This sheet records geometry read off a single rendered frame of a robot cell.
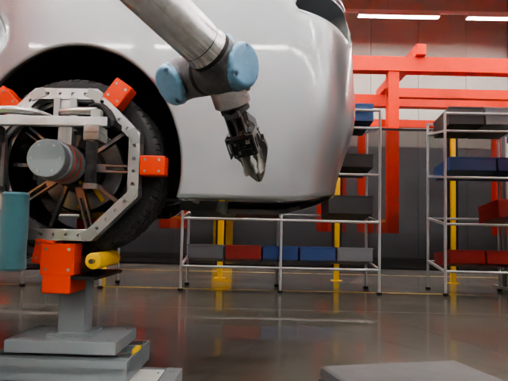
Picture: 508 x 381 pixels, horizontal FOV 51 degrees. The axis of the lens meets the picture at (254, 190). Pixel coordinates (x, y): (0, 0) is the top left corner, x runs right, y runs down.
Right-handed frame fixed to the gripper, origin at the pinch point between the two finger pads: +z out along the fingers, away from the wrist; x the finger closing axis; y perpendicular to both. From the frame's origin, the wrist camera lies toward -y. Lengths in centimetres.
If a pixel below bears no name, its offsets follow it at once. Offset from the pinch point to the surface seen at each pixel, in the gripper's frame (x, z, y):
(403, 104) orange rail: 77, 290, -869
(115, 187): -70, 14, -52
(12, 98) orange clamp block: -90, -29, -46
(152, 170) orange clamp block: -47, 7, -39
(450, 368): 37, 41, 32
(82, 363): -82, 57, -3
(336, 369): 14, 32, 38
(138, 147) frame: -50, -2, -43
